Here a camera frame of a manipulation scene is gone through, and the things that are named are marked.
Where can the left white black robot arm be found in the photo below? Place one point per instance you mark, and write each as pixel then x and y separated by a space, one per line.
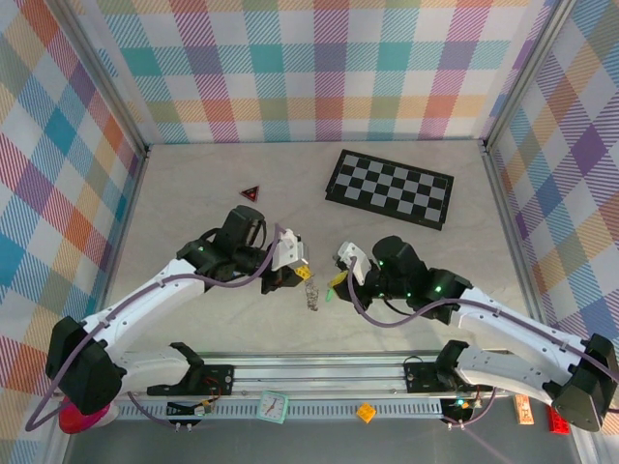
pixel 145 299

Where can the teal square clock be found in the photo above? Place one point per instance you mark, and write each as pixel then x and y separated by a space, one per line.
pixel 273 407

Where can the black grey chessboard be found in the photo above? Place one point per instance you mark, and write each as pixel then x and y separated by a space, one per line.
pixel 387 186

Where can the pink plastic dome toy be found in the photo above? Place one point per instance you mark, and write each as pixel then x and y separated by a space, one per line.
pixel 79 425

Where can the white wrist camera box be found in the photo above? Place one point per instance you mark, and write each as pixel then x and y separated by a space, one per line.
pixel 355 261
pixel 285 251

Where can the aluminium frame post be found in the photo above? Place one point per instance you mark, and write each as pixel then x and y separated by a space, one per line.
pixel 109 79
pixel 528 72

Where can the black power connector board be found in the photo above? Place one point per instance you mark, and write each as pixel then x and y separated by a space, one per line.
pixel 191 408
pixel 459 411

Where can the orange toy brick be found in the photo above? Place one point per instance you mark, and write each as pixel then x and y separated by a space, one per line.
pixel 366 412

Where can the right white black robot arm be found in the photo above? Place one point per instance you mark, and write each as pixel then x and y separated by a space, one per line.
pixel 512 324

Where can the red toy brick with studs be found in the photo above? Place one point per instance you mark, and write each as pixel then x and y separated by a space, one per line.
pixel 555 427

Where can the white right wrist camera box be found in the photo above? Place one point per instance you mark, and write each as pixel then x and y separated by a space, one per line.
pixel 355 261

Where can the red black triangle piece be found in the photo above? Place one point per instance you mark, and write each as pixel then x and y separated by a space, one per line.
pixel 251 194

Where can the orange wooden block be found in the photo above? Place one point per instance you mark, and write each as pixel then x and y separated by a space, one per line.
pixel 523 411

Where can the aluminium frame side bar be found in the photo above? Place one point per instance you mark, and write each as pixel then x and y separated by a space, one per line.
pixel 128 208
pixel 510 208

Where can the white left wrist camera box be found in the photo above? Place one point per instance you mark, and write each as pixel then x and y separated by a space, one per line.
pixel 285 251

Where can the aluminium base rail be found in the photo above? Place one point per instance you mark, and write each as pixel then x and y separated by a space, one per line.
pixel 314 377

